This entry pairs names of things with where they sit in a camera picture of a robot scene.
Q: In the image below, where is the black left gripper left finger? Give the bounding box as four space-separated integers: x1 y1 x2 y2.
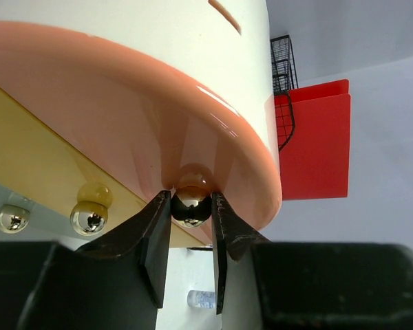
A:
17 190 171 329

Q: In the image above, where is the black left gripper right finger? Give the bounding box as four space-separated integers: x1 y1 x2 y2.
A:
211 192 413 329

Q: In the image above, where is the red file folder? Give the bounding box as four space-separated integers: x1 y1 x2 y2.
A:
271 79 352 201

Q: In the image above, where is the peach top drawer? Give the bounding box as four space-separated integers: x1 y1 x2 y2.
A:
0 21 282 229

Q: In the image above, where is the cream semicircular drawer box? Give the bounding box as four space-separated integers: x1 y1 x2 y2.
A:
0 1 282 239

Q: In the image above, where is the small blue capped bottle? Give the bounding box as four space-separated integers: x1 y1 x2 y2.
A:
187 290 216 309

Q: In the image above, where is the yellow bottom drawer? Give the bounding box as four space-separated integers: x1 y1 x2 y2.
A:
0 78 207 249

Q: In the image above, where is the black wire mesh organizer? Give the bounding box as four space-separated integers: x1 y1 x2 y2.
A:
270 34 298 151

